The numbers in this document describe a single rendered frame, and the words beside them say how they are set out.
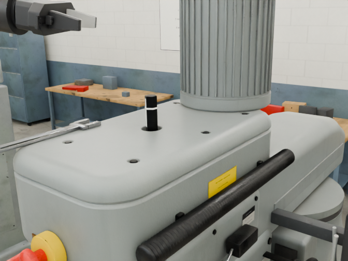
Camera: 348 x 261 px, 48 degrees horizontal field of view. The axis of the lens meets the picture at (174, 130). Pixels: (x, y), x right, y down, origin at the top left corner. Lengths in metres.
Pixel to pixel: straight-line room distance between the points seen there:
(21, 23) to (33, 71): 7.28
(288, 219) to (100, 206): 0.55
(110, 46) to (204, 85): 6.15
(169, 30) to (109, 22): 1.28
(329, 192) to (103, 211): 0.89
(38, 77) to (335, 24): 5.46
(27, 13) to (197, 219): 0.46
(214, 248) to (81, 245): 0.27
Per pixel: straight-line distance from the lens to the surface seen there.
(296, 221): 0.95
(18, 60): 7.94
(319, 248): 1.21
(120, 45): 6.75
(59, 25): 0.75
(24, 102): 8.04
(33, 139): 0.67
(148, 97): 0.68
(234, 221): 0.78
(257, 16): 0.80
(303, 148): 1.10
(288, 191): 1.04
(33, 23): 0.75
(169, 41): 6.04
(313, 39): 4.99
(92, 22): 0.79
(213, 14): 0.78
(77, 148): 0.62
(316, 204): 1.20
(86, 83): 7.00
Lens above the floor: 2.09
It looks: 17 degrees down
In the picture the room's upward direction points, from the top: 1 degrees counter-clockwise
